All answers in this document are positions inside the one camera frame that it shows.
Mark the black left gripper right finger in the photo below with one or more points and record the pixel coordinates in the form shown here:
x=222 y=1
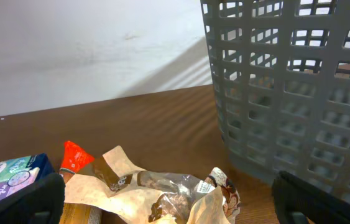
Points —
x=297 y=201

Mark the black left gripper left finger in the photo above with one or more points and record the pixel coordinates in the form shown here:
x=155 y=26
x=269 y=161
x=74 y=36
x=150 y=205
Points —
x=39 y=202

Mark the Kleenex tissue multipack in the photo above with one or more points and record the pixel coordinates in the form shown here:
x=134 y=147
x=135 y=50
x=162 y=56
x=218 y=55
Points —
x=15 y=174

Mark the orange spaghetti packet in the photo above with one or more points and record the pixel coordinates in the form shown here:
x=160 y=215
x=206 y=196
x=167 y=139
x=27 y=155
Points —
x=74 y=159

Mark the beige brown snack bag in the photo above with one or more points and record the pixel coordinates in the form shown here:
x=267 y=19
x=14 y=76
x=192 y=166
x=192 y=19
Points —
x=114 y=184

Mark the grey plastic laundry basket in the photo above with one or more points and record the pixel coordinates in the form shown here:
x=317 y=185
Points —
x=281 y=77

